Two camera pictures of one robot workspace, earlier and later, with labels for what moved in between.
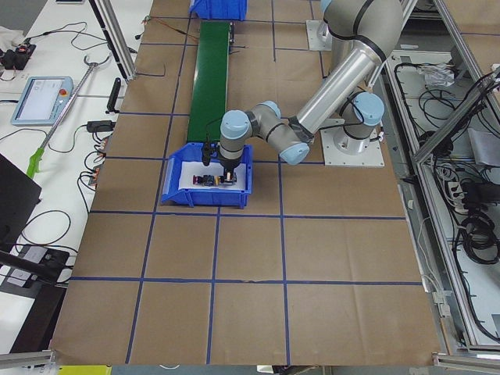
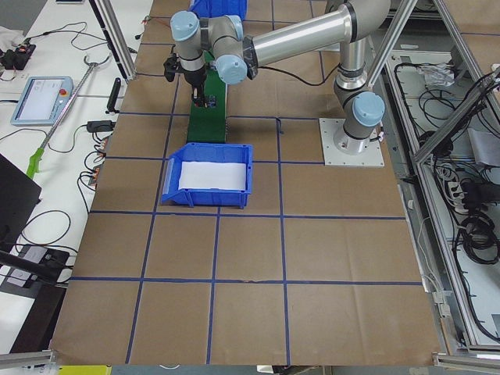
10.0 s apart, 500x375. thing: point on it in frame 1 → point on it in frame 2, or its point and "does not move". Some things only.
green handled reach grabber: (66, 110) does not move
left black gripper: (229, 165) → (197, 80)
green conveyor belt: (209, 94) does not move
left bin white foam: (188, 169) does not move
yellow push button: (220, 180) → (212, 101)
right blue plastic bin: (219, 9) does not move
